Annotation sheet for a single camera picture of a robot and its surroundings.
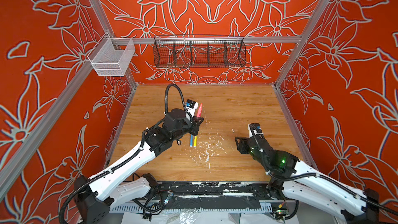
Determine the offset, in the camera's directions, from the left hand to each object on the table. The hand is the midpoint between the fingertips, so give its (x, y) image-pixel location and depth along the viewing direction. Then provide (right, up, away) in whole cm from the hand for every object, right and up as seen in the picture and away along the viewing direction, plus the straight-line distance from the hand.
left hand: (201, 117), depth 70 cm
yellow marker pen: (-3, -17, +20) cm, 26 cm away
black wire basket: (-1, +39, +28) cm, 48 cm away
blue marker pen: (-6, -18, +18) cm, 26 cm away
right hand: (+17, -12, +6) cm, 22 cm away
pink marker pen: (-1, +3, -3) cm, 4 cm away
